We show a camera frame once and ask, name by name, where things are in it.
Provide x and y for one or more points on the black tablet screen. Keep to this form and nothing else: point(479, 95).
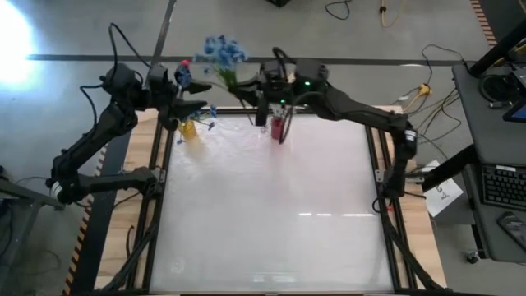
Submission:
point(517, 112)

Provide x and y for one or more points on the white paper sheet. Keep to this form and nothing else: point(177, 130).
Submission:
point(441, 193)

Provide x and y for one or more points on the black mat with hazard stripes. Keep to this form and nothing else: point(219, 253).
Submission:
point(483, 20)
point(88, 230)

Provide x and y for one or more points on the red ribbed glass vase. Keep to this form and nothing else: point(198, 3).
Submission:
point(277, 128)

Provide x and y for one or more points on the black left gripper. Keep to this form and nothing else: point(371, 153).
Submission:
point(164, 94)

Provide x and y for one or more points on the black aluminium table frame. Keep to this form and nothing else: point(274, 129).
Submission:
point(375, 156)

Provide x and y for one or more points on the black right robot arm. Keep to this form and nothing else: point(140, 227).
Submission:
point(361, 111)

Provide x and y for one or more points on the black computer keyboard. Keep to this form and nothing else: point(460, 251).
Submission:
point(503, 187)

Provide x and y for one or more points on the grey metal stand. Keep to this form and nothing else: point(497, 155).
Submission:
point(29, 199)

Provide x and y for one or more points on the black frame strut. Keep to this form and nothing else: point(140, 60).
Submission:
point(497, 49)
point(448, 168)

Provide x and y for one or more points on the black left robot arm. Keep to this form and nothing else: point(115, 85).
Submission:
point(94, 135)

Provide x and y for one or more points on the dark grey side desk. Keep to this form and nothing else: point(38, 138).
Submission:
point(472, 123)

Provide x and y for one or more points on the black caster wheel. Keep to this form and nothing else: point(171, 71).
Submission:
point(473, 257)

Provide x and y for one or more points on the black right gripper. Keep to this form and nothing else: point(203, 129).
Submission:
point(275, 86)

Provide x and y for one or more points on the red artificial tulip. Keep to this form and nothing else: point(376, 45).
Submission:
point(185, 63)

